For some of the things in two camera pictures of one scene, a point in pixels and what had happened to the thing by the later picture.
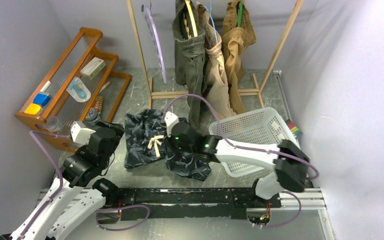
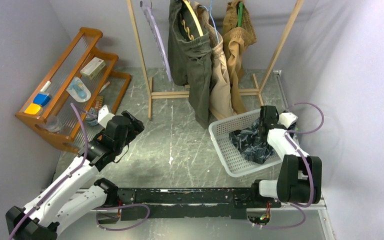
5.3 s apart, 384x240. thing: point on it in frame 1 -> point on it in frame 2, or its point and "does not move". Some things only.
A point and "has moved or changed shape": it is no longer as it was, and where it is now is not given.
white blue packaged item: (78, 90) does not move
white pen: (104, 86) does not move
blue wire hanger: (209, 9) does not move
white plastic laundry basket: (264, 125) does not move
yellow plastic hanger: (189, 21) has moved or changed shape
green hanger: (240, 14) does not move
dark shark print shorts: (145, 145) -> (250, 145)
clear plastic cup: (53, 124) does not move
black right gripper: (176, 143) -> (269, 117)
